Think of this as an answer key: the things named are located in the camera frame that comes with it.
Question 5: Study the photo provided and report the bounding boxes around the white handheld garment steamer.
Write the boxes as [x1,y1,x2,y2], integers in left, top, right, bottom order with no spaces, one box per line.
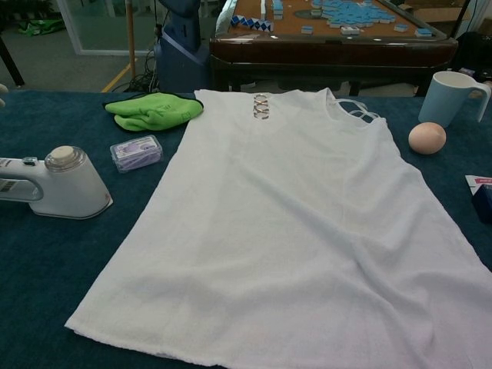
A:
[0,145,115,221]

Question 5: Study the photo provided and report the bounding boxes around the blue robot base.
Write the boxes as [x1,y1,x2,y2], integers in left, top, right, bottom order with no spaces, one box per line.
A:
[153,0,211,93]

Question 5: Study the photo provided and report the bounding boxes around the black tripod leg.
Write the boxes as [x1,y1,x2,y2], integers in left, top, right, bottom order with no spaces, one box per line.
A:
[0,36,26,88]

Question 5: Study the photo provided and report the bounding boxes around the green bag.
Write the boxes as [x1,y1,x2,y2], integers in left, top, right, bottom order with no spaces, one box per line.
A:
[17,21,65,38]

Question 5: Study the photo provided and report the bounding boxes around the white framed glass partition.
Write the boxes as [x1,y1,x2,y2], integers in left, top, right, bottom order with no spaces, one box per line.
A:
[61,0,165,55]

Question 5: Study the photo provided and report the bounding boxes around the wooden pole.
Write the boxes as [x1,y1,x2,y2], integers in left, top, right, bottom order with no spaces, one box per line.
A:
[128,0,138,78]

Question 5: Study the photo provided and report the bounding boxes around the green folded cloth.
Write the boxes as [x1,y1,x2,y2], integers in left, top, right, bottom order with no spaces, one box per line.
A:
[104,91,204,131]

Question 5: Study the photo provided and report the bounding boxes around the dark blue felt table cover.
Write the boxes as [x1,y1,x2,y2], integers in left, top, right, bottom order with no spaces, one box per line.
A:
[0,90,492,369]

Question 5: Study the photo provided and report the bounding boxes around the blue white magic snake toy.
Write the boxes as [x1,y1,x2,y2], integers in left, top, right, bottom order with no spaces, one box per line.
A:
[229,14,274,33]

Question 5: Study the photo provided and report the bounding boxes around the white sleeveless shirt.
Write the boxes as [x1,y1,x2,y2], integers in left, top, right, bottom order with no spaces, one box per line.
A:
[64,87,492,369]

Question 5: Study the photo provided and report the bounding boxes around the brown mahjong table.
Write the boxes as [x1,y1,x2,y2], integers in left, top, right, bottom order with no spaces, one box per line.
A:
[209,0,460,97]

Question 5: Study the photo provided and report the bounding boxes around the blue mahjong tile pile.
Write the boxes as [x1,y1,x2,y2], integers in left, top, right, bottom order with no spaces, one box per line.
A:
[309,0,395,28]

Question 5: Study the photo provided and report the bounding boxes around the peach coloured egg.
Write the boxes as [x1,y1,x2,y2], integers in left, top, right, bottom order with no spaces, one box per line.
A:
[408,121,447,155]

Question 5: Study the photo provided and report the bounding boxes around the light blue mug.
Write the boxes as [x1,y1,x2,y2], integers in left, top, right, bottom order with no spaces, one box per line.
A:
[417,71,492,128]

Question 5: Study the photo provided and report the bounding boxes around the brown cardboard box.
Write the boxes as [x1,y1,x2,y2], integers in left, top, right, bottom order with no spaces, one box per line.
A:
[399,0,492,28]

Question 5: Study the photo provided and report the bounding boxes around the black bag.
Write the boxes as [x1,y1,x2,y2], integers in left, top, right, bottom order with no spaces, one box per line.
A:
[447,32,492,76]

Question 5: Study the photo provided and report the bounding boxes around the dark blue printed box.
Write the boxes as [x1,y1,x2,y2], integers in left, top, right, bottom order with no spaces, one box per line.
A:
[471,183,492,224]

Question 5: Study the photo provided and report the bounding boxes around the black floor cable bundle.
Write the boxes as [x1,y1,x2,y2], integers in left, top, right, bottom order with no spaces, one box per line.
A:
[128,22,161,93]

